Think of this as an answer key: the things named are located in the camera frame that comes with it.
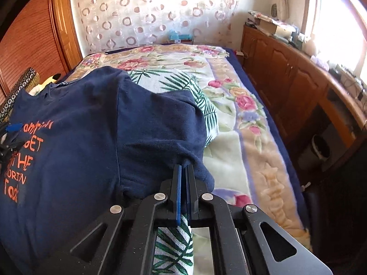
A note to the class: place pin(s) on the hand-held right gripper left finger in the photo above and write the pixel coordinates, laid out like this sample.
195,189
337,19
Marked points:
178,197

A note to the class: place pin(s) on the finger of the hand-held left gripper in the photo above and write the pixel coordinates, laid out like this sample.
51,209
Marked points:
14,127

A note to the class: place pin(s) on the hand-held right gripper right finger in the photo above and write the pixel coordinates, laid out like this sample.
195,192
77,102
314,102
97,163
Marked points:
188,190

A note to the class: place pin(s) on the navy t-shirt with orange print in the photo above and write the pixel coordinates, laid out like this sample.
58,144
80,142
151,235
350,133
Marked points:
86,134

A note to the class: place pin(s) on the dark dotted cushion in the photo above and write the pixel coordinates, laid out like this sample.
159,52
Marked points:
20,86

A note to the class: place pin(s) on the floral fleece blanket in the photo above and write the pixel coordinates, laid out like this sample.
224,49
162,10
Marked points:
249,137

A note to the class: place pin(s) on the wooden slatted wardrobe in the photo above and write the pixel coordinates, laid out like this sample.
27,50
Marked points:
28,34

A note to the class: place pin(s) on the palm leaf print sheet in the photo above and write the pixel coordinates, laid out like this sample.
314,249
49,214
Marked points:
183,86

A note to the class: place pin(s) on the grey waste bin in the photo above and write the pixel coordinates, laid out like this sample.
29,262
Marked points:
315,151

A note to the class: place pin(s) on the long wooden cabinet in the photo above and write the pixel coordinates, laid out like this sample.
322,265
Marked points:
286,71

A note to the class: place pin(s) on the light blue plastic item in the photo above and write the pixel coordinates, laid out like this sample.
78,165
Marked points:
179,36

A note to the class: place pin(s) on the sheer circle-patterned curtain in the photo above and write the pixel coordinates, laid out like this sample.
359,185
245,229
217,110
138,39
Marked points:
149,11

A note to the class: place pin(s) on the cardboard box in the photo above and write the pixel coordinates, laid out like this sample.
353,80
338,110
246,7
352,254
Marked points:
272,27

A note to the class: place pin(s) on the pale purple tissue pack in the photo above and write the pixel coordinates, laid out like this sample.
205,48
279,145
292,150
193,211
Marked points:
319,61

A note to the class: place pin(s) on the pale pink jar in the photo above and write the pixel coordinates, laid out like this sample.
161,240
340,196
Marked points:
312,47

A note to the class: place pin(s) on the bright window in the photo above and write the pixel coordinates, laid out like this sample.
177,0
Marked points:
338,20

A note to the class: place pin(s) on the grey oval wall ornament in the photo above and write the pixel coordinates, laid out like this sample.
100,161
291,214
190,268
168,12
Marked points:
274,11

